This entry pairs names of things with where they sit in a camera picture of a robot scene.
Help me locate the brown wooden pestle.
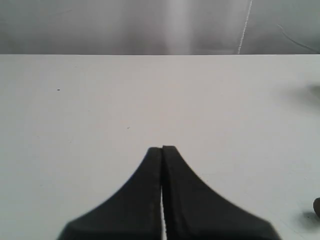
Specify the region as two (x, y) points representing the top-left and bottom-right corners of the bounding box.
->
(312, 197), (320, 218)

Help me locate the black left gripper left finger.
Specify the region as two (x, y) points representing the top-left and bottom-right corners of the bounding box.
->
(58, 147), (162, 240)

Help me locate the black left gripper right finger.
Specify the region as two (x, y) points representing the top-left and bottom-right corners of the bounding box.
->
(161, 146), (280, 240)

